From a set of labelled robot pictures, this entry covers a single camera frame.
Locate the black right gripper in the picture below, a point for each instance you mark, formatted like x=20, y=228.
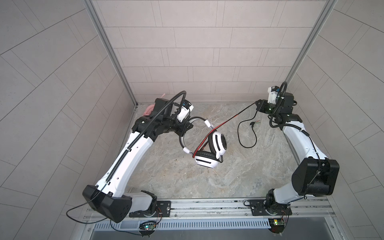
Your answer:
x=261, y=108

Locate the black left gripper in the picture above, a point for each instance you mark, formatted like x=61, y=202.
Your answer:
x=183, y=127

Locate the pink headphones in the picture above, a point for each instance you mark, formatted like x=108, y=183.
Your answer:
x=149, y=110

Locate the white black headphones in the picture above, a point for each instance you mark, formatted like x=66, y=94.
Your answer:
x=211, y=152

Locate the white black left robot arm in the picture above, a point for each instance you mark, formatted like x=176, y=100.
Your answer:
x=107, y=196

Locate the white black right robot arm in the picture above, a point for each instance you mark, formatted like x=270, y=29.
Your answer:
x=316, y=174

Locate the left circuit board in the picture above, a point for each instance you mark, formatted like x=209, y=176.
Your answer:
x=148, y=226

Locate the circuit board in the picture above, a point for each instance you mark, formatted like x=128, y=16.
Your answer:
x=277, y=226
x=148, y=226

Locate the right circuit board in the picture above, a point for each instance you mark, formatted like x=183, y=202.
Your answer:
x=277, y=226

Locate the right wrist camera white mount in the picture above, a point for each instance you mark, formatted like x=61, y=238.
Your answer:
x=272, y=94

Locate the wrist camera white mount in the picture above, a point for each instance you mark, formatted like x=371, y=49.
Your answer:
x=186, y=108
x=272, y=94

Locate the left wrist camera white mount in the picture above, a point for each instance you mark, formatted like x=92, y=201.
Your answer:
x=186, y=108

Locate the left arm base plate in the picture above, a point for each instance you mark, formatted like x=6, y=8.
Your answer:
x=159, y=208

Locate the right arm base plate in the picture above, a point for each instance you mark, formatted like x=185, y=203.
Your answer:
x=260, y=207

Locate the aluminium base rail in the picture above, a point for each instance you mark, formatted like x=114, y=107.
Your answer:
x=239, y=208

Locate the aluminium corner post right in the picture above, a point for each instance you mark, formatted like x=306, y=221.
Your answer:
x=319, y=23

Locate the aluminium corner post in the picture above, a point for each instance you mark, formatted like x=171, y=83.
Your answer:
x=319, y=23
x=89, y=6

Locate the aluminium corner post left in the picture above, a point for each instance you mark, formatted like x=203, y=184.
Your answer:
x=89, y=6

